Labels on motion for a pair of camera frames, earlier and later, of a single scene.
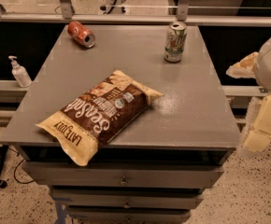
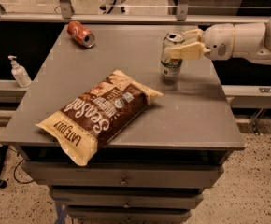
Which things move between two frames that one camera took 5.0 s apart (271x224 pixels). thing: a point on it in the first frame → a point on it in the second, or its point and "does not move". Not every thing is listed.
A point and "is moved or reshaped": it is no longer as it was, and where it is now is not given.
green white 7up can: x=175 y=42 is moved or reshaped
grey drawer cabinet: x=156 y=171 does not move
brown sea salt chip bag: x=97 y=113 does not move
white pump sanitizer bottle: x=21 y=74 does not move
